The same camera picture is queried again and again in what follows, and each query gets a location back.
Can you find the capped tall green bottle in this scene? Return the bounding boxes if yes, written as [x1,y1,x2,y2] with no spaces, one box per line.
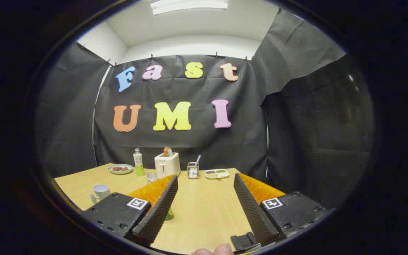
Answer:
[134,148,145,176]

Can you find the wooden table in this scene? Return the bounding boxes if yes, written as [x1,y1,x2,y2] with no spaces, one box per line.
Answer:
[54,163,261,255]

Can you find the white cup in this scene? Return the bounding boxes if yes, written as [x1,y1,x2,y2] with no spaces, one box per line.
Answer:
[90,185,112,205]

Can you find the pale green plate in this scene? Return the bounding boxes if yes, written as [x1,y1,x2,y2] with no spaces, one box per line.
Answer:
[108,164,134,175]

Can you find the white toaster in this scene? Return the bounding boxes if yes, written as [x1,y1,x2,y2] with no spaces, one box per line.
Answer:
[154,153,181,179]

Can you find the ceiling light panel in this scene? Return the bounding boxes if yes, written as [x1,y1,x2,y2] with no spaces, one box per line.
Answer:
[150,0,229,15]

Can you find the green label juice bottle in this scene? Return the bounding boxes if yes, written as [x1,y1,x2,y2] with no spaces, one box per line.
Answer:
[146,172,175,222]

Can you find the black backdrop cloth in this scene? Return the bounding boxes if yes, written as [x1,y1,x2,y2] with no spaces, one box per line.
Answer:
[36,9,374,209]

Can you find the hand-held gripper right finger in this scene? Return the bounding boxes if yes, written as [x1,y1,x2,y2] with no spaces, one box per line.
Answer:
[233,172,328,247]

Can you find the white divided tray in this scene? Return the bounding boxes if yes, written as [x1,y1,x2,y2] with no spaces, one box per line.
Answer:
[204,169,230,179]

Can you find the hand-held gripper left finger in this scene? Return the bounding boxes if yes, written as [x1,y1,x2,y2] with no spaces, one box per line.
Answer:
[82,174,179,247]

